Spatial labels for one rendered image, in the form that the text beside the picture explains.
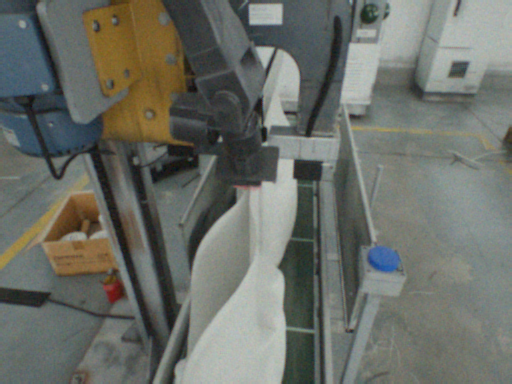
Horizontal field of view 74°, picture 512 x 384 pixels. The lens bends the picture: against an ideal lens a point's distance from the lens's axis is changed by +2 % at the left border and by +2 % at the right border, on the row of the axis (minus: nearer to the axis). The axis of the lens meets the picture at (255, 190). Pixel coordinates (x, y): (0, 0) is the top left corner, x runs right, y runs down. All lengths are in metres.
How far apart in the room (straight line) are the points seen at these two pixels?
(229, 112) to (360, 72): 3.12
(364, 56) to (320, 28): 2.85
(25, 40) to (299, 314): 1.02
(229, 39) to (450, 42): 4.04
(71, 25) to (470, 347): 1.75
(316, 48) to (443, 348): 1.42
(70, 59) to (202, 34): 0.22
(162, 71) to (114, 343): 1.25
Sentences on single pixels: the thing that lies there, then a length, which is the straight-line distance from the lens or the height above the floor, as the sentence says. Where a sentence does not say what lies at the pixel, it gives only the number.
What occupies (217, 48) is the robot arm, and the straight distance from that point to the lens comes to 0.39.
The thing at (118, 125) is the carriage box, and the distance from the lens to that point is 0.79.
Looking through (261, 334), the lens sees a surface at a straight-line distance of 0.63.
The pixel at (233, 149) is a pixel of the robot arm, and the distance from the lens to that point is 0.47.
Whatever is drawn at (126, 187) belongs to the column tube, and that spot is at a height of 0.86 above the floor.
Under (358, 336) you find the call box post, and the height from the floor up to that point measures 0.59.
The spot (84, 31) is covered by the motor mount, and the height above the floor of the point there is 1.27.
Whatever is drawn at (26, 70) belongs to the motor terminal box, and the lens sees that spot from 0.52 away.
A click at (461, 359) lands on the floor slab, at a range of 1.76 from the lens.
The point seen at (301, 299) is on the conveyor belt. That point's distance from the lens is 1.24.
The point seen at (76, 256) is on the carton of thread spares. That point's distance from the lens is 1.93.
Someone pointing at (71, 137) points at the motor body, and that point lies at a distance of 0.62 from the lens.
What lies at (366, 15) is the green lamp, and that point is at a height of 1.28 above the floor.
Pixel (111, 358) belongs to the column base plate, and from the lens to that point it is 1.64.
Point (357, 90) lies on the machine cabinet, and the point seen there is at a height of 0.31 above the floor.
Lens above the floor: 1.36
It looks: 35 degrees down
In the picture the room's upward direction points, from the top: straight up
